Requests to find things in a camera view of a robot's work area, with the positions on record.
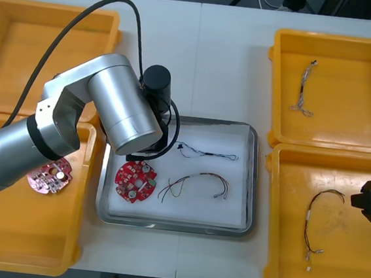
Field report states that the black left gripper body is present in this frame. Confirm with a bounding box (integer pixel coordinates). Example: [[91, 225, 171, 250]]
[[125, 109, 173, 165]]

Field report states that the blue-white wire harness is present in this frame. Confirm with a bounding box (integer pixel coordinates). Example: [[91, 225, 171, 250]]
[[174, 140, 240, 164]]

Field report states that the yellow-orange plastic bin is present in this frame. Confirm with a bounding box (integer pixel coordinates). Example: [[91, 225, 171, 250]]
[[255, 141, 371, 278], [0, 0, 125, 128], [259, 27, 371, 156], [0, 113, 104, 278]]

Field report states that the red black wire harness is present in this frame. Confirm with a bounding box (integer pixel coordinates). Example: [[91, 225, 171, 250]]
[[299, 186, 347, 277]]

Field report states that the red green-yellow wire harness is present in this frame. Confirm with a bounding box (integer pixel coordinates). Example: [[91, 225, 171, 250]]
[[157, 167, 232, 210]]

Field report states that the steel tray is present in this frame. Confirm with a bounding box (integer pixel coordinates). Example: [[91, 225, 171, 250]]
[[93, 108, 266, 240]]

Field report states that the grey-white wire harness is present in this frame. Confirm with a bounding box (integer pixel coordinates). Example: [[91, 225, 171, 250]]
[[289, 57, 321, 118]]

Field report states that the round red circuit board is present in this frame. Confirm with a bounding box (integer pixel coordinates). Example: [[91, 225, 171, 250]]
[[113, 158, 160, 206], [24, 154, 75, 198]]

